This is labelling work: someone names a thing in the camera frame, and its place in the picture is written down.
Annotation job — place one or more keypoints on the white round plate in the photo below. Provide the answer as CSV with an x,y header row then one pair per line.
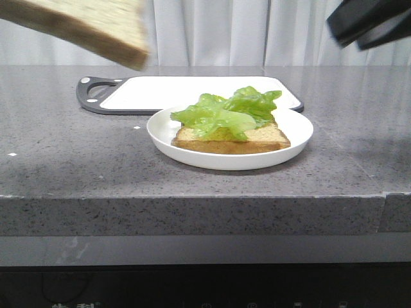
x,y
294,125

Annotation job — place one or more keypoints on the toasted bread slice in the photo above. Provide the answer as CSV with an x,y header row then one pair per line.
x,y
111,29
261,140

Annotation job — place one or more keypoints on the white curtain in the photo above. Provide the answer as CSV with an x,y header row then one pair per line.
x,y
251,33

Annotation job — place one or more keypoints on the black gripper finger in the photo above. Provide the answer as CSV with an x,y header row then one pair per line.
x,y
351,19
389,31

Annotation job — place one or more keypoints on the green lettuce leaf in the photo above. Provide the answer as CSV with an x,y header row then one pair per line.
x,y
213,116

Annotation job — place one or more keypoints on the white cutting board black rim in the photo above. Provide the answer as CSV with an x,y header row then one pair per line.
x,y
146,95

